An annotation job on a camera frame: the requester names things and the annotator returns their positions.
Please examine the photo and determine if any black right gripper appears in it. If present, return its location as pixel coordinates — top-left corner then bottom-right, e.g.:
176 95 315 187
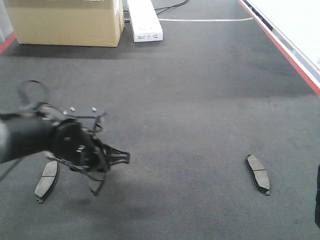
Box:
314 166 320 228

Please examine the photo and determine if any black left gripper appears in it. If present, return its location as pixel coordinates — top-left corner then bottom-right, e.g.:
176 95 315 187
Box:
48 106 131 180

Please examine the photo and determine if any brake pad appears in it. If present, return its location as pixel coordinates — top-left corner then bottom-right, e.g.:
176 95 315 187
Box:
34 160 60 204
86 169 106 196
245 154 270 196

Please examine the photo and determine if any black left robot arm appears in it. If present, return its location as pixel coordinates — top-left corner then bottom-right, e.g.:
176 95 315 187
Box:
0 104 130 175

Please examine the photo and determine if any dark conveyor belt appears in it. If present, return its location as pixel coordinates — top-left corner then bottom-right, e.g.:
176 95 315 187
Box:
0 0 320 240

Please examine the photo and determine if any cardboard box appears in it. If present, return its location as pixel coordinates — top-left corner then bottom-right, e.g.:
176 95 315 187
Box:
3 0 124 47

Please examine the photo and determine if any long white box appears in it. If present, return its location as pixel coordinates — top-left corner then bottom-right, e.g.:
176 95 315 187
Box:
127 0 163 43

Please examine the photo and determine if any red white conveyor side rail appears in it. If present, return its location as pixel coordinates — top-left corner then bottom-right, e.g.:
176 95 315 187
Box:
239 0 320 95

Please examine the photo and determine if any black floor cable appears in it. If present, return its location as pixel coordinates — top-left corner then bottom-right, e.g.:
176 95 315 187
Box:
153 0 188 16

